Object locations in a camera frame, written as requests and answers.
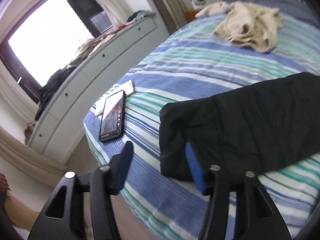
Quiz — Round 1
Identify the black smartphone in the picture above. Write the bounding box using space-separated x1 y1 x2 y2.
99 97 126 142

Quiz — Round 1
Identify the white paper packet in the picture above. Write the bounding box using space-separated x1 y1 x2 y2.
93 80 135 116

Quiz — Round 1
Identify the blue checked duvet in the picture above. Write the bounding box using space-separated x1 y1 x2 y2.
225 0 319 25

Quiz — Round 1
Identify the black puffer jacket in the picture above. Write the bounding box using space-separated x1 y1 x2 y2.
159 73 319 181

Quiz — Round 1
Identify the white drawer cabinet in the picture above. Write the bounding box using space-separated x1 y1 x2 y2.
28 12 169 164

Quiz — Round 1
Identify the beige fleece garment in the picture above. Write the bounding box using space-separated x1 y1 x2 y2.
195 2 283 53

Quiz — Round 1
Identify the beige curtain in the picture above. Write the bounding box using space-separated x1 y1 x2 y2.
153 0 188 34

